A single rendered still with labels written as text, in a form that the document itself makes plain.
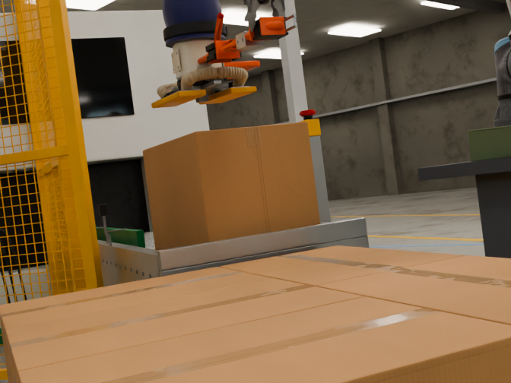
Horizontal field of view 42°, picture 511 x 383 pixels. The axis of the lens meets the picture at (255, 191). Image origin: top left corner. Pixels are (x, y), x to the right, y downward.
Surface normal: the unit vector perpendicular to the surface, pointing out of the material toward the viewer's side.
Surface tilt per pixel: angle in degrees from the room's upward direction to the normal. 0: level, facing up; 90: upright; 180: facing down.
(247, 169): 90
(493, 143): 90
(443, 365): 90
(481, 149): 90
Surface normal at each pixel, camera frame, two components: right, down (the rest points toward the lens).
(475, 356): 0.39, -0.04
